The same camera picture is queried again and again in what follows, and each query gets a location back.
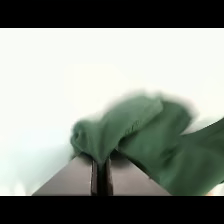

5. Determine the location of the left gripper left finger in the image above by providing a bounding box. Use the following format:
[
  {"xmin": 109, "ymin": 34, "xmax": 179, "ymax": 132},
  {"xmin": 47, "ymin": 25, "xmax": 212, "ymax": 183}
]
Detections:
[{"xmin": 31, "ymin": 152, "xmax": 99, "ymax": 197}]

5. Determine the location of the green garment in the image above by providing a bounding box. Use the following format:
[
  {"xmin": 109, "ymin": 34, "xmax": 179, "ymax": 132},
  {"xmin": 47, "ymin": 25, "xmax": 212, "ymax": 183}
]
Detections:
[{"xmin": 69, "ymin": 91, "xmax": 224, "ymax": 197}]

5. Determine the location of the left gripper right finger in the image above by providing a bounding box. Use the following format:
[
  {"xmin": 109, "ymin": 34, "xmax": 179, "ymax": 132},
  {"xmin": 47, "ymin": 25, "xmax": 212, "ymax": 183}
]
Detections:
[{"xmin": 105, "ymin": 151, "xmax": 172, "ymax": 197}]

